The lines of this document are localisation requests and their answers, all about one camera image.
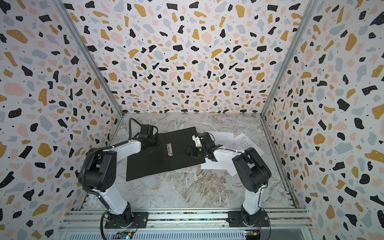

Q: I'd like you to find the white text paper sheet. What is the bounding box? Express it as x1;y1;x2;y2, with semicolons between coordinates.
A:
201;145;227;171

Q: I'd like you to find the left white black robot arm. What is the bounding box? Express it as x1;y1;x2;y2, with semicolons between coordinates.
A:
78;124;159;228

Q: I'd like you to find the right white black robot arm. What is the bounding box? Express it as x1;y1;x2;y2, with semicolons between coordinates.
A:
184;132;272;227

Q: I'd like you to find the silver folder clip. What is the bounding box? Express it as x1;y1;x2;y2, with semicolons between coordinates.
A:
167;143;173;157

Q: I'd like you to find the right circuit board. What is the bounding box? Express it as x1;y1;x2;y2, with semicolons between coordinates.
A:
245;230;261;240

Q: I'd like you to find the left green circuit board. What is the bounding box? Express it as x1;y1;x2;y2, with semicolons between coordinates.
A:
114;232;134;240

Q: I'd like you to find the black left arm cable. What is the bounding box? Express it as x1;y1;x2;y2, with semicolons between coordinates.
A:
128;117;143;142

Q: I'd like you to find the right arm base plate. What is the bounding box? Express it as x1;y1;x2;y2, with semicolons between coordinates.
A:
226;210;270;228

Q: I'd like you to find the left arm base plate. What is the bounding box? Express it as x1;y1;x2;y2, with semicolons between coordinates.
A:
104;212;149;229

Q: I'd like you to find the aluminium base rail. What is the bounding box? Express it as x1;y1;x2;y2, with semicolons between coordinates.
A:
58;209;317;240

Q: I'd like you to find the aluminium corner post left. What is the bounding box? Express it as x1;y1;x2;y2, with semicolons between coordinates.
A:
50;0;124;118

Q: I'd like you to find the aluminium corner post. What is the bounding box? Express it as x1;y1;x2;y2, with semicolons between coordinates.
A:
50;0;124;118
259;0;319;118

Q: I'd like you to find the aluminium corner post right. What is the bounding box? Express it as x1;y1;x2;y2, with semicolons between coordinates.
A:
259;0;319;118

